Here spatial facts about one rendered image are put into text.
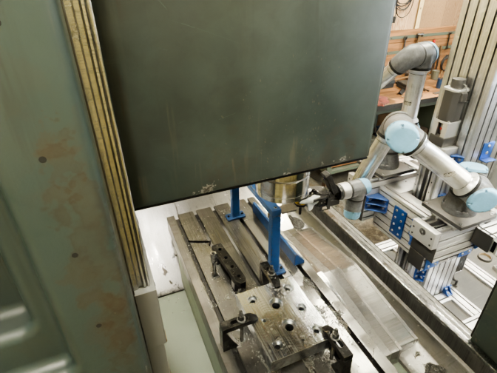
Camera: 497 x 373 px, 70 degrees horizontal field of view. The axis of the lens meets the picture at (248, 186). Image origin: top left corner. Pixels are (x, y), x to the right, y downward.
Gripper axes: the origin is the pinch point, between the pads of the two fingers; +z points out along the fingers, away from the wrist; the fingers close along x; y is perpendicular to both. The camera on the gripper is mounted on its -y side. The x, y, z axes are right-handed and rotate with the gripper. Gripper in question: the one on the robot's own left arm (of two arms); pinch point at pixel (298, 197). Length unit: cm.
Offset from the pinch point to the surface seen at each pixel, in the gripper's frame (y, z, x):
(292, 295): 21.4, 17.2, -28.5
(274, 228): 5.6, 15.0, -8.5
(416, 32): -27, -280, 224
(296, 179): -30, 23, -33
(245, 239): 29.8, 16.4, 18.0
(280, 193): -25.7, 26.5, -32.1
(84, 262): -40, 75, -60
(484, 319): 27, -43, -60
